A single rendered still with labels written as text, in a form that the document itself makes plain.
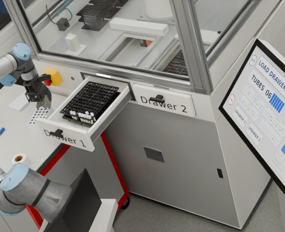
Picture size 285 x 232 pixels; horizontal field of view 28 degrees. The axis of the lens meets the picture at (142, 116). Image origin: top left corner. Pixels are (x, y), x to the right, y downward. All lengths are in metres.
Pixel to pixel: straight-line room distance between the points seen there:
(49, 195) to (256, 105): 0.80
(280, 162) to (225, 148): 0.67
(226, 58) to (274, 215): 1.00
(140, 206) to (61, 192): 1.20
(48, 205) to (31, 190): 0.08
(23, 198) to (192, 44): 0.84
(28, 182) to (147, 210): 1.24
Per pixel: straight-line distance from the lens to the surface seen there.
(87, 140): 2.39
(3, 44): 3.26
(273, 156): 1.95
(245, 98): 2.11
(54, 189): 2.13
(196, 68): 2.26
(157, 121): 2.62
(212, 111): 2.38
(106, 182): 3.02
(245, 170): 2.81
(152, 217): 3.20
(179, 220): 3.14
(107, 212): 2.26
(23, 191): 2.12
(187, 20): 2.13
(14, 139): 2.79
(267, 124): 1.99
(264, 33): 2.71
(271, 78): 2.02
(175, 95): 2.40
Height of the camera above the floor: 2.41
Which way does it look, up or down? 39 degrees down
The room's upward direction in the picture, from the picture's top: 19 degrees counter-clockwise
